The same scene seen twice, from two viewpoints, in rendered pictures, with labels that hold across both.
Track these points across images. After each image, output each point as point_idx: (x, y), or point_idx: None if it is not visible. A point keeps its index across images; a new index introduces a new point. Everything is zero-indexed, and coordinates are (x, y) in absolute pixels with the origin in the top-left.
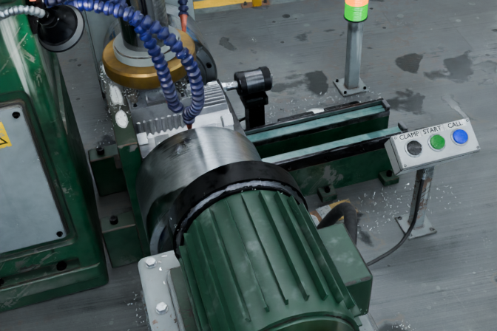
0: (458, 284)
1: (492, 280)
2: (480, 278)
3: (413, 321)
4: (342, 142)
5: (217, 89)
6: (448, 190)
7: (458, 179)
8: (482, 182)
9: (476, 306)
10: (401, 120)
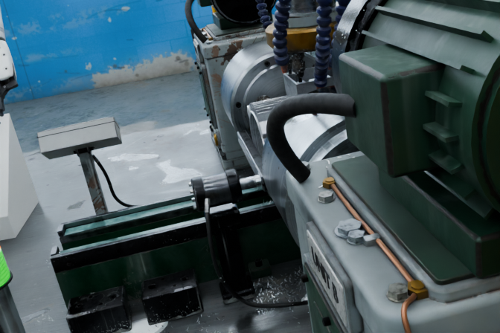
0: (108, 203)
1: (82, 207)
2: (89, 207)
3: (155, 185)
4: (137, 215)
5: (257, 106)
6: (50, 261)
7: (30, 270)
8: (10, 270)
9: (107, 195)
10: None
